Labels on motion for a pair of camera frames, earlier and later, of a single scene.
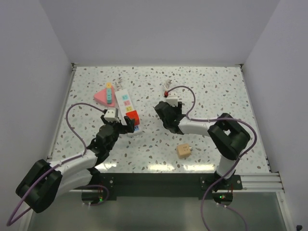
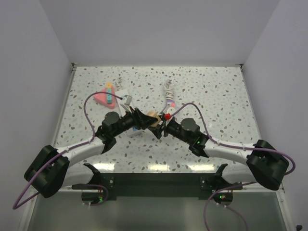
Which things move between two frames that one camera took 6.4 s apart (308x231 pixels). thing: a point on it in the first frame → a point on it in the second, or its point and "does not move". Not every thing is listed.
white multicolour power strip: [125, 105] does not move
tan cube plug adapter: [183, 150] → [153, 114]
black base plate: [210, 186] does not move
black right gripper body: [177, 109] → [173, 129]
